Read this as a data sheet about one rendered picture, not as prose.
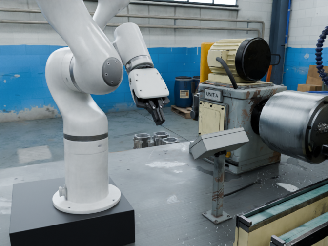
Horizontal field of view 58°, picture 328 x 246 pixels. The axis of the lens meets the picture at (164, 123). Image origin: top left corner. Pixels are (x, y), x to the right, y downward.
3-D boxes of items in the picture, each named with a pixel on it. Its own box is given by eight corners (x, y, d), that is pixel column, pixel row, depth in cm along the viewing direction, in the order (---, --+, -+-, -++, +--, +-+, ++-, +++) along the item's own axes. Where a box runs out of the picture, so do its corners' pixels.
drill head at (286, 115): (269, 136, 140) (274, 84, 134) (349, 160, 110) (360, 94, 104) (230, 145, 127) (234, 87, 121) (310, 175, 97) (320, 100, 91)
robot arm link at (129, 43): (119, 62, 86) (149, 51, 86) (107, 27, 90) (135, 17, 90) (126, 76, 93) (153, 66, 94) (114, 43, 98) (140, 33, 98)
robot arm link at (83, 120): (83, 143, 73) (80, 45, 69) (40, 132, 84) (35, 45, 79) (117, 135, 83) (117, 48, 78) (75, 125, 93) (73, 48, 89)
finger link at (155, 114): (145, 101, 82) (153, 122, 80) (155, 100, 84) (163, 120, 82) (141, 107, 85) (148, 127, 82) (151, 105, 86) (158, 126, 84)
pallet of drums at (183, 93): (218, 107, 678) (220, 74, 660) (238, 114, 605) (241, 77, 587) (170, 111, 638) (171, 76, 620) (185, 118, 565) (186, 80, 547)
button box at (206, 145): (236, 150, 95) (229, 135, 97) (250, 141, 89) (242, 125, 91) (194, 160, 86) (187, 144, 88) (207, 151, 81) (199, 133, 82)
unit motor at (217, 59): (220, 118, 163) (223, 39, 153) (269, 132, 136) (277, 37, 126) (182, 124, 150) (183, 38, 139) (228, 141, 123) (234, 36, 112)
